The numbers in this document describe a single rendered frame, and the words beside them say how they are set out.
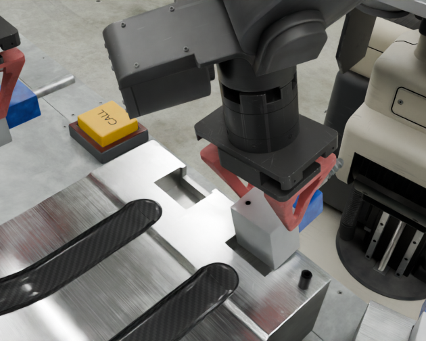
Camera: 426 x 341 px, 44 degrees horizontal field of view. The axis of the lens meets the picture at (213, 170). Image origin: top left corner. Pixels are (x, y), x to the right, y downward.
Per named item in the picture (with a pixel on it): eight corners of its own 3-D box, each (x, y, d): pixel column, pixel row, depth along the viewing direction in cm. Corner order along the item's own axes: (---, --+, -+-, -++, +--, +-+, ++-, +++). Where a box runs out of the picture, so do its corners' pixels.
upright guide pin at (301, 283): (302, 279, 48) (305, 267, 47) (310, 285, 47) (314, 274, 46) (295, 285, 47) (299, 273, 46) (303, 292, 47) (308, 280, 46)
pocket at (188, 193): (184, 187, 61) (184, 164, 58) (216, 213, 58) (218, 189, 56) (153, 206, 58) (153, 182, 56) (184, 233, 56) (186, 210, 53)
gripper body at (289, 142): (286, 197, 38) (280, 118, 33) (195, 143, 44) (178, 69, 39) (341, 150, 41) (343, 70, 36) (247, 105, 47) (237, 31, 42)
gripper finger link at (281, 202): (288, 263, 44) (281, 185, 38) (228, 222, 48) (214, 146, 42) (338, 216, 47) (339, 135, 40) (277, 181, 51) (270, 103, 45)
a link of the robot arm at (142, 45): (339, 24, 26) (279, -115, 28) (118, 88, 25) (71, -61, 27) (293, 107, 38) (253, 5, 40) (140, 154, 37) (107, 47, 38)
